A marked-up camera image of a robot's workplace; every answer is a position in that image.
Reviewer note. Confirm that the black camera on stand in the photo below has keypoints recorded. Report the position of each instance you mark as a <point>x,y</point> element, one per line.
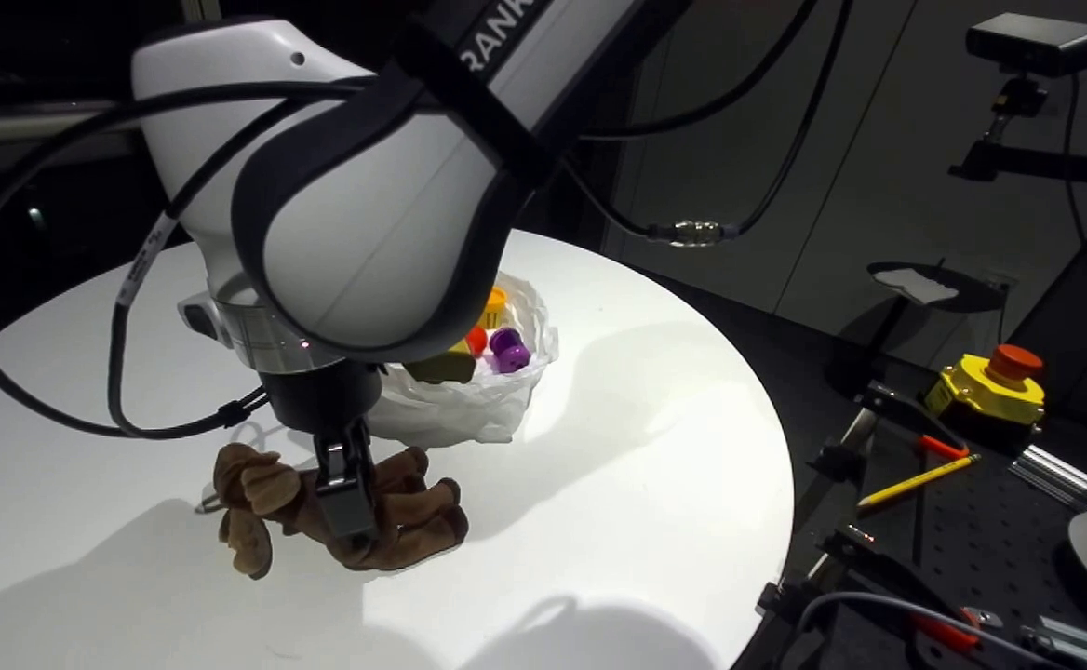
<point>1025,48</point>

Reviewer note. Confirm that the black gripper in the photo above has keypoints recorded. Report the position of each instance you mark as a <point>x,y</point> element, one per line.
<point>332,403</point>

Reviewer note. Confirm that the yellow-lid dough tub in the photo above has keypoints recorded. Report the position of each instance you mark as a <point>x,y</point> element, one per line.
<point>497,311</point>

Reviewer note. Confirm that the brown plush dog toy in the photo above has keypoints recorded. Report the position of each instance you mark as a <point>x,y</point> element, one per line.
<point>412,517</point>

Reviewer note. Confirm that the red-lid small tub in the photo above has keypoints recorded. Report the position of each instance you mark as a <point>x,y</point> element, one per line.
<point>478,338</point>

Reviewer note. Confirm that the teal-lid dough tub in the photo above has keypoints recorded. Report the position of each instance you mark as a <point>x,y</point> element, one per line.
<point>441,371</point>

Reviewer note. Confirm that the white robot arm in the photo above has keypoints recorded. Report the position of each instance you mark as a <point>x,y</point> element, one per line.
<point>350,206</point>

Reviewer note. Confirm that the yellow pencil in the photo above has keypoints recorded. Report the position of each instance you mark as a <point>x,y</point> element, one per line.
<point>912,481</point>

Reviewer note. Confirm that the purple dough tub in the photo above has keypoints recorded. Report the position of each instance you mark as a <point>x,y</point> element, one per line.
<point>510,356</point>

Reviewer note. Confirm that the yellow emergency stop button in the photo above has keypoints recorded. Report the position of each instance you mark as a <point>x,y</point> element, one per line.
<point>998,384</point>

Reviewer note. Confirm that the white plastic bag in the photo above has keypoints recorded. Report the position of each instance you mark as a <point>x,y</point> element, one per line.
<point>488,408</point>

